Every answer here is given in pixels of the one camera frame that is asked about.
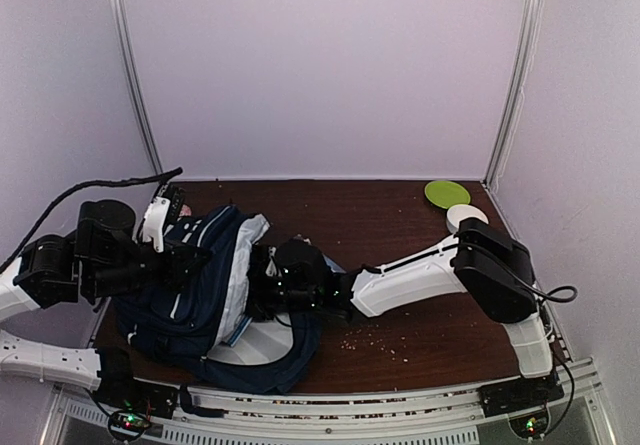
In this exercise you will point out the navy blue backpack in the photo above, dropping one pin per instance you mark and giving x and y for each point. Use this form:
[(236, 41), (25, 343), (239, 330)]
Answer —
[(188, 329)]

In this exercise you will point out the white bowl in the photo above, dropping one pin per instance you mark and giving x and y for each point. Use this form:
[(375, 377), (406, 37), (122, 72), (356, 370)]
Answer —
[(460, 212)]

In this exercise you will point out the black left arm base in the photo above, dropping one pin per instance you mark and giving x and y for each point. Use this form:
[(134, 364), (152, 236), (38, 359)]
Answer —
[(125, 395)]

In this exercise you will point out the dark Wuthering Heights book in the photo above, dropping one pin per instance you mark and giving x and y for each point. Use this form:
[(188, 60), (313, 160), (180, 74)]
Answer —
[(333, 266)]

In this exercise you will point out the aluminium frame post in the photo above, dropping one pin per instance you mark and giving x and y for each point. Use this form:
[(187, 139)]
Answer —
[(133, 85), (524, 57)]

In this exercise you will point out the green plate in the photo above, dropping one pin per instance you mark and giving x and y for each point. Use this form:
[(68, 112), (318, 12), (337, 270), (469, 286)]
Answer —
[(446, 194)]

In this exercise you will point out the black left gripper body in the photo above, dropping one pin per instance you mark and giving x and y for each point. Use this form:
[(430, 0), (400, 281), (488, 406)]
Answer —
[(107, 280)]

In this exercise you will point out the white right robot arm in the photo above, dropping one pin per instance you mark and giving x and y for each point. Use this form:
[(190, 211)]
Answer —
[(494, 269)]

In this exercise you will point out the dog picture book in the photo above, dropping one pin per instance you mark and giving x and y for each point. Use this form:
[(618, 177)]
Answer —
[(238, 331)]

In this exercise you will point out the aluminium frame post right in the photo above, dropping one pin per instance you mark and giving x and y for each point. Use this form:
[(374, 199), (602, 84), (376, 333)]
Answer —
[(524, 57)]

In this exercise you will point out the orange patterned bowl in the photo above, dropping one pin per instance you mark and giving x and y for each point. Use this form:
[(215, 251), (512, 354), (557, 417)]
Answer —
[(186, 211)]

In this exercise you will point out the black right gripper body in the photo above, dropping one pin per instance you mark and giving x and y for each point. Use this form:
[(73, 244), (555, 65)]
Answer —
[(265, 298)]

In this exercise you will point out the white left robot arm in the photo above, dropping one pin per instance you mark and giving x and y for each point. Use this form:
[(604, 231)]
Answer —
[(40, 274)]

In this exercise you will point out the aluminium front rail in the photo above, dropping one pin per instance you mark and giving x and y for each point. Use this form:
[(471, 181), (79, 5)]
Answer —
[(476, 413)]

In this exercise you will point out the aluminium frame post left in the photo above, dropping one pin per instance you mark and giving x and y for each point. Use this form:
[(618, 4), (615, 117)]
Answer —
[(133, 85)]

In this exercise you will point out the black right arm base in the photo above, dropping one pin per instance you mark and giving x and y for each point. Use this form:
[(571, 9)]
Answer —
[(519, 394)]

